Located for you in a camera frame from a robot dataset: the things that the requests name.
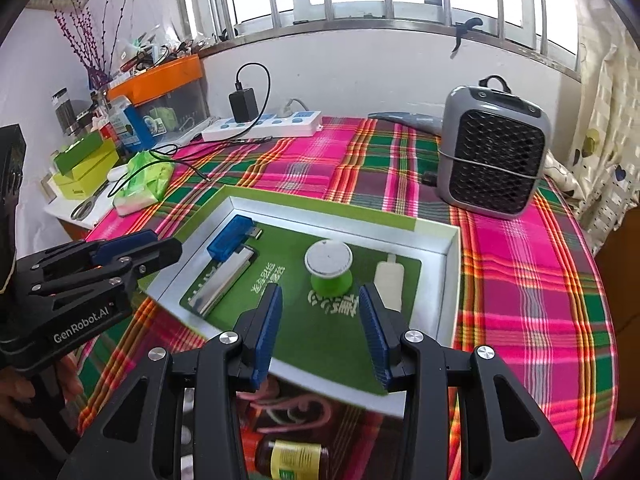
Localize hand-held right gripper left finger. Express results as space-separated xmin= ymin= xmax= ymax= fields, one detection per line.
xmin=72 ymin=282 xmax=283 ymax=480

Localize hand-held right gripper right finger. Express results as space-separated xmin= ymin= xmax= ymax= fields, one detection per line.
xmin=359 ymin=282 xmax=583 ymax=480

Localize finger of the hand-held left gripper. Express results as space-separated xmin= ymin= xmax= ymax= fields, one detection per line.
xmin=15 ymin=230 xmax=157 ymax=282
xmin=30 ymin=237 xmax=182 ymax=297

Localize green white cardboard box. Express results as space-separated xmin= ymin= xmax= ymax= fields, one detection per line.
xmin=137 ymin=185 xmax=461 ymax=418

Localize white USB charger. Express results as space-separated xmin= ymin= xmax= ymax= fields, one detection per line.
xmin=372 ymin=254 xmax=405 ymax=313

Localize silver metal lighter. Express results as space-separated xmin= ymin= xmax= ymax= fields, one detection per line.
xmin=187 ymin=247 xmax=258 ymax=316

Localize blue USB adapter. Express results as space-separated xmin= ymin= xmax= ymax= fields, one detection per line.
xmin=206 ymin=215 xmax=263 ymax=262

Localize white green round stand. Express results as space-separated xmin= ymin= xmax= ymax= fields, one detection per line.
xmin=304 ymin=239 xmax=353 ymax=297

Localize brown jar red lid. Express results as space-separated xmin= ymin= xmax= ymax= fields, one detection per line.
xmin=255 ymin=439 xmax=331 ymax=478

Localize person's left hand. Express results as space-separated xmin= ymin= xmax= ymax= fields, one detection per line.
xmin=0 ymin=357 xmax=85 ymax=433

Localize grey scissors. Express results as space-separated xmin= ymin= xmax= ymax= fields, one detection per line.
xmin=70 ymin=195 xmax=101 ymax=221

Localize green tissue packet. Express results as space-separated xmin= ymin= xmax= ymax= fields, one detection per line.
xmin=112 ymin=150 xmax=177 ymax=217

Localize lime green flat box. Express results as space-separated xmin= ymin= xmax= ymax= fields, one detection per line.
xmin=52 ymin=140 xmax=120 ymax=200

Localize white side table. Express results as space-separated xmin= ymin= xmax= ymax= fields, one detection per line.
xmin=42 ymin=180 xmax=126 ymax=233

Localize pink plastic clip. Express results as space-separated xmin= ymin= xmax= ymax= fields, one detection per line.
xmin=240 ymin=377 xmax=333 ymax=433

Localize dark green flat box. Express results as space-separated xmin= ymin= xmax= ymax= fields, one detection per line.
xmin=53 ymin=132 xmax=103 ymax=173

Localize blue white carton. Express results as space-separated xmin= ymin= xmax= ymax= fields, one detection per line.
xmin=107 ymin=95 xmax=151 ymax=153

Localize dark glass jar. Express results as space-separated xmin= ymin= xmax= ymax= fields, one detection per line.
xmin=51 ymin=87 xmax=76 ymax=133

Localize pink plaid tablecloth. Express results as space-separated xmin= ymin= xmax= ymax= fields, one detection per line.
xmin=75 ymin=116 xmax=618 ymax=480

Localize orange lidded storage box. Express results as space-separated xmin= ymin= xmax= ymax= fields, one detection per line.
xmin=106 ymin=54 xmax=210 ymax=151

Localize black power adapter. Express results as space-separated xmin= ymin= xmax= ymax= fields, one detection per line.
xmin=229 ymin=89 xmax=259 ymax=122

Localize purple flower branches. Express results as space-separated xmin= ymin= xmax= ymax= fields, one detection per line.
xmin=50 ymin=0 xmax=138 ymax=88

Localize white power strip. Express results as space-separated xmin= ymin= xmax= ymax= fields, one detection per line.
xmin=201 ymin=109 xmax=323 ymax=142

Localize pile of small windowsill items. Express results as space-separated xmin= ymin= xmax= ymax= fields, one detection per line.
xmin=107 ymin=30 xmax=221 ymax=81

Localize grey space heater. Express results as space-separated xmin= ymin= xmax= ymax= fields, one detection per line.
xmin=436 ymin=75 xmax=551 ymax=220

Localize grey plastic nozzle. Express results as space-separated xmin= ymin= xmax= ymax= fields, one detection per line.
xmin=367 ymin=110 xmax=443 ymax=136

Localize spotted cream pillow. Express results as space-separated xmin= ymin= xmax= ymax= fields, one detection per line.
xmin=542 ymin=152 xmax=586 ymax=201

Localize brown wooden panel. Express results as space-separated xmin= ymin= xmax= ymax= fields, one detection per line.
xmin=595 ymin=195 xmax=640 ymax=341

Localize window with metal bars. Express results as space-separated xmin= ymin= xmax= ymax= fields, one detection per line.
xmin=172 ymin=0 xmax=588 ymax=78

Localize cream patterned curtain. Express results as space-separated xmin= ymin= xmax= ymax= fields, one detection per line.
xmin=570 ymin=10 xmax=640 ymax=256

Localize black window hook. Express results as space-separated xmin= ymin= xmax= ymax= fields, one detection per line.
xmin=450 ymin=16 xmax=485 ymax=53

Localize black charging cable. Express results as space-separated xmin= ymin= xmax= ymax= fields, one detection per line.
xmin=107 ymin=62 xmax=273 ymax=198

